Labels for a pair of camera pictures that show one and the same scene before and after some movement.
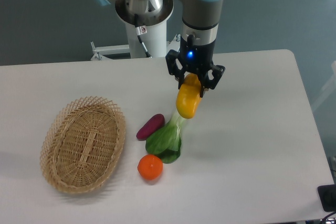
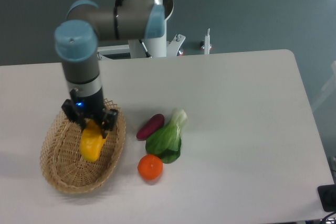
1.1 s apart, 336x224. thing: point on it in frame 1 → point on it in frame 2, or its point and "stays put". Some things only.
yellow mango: (188, 96) → (92, 141)
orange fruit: (149, 166) stays put
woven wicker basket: (81, 143) stays put
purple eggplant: (152, 124) stays put
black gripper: (195, 58) → (92, 107)
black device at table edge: (327, 196) stays put
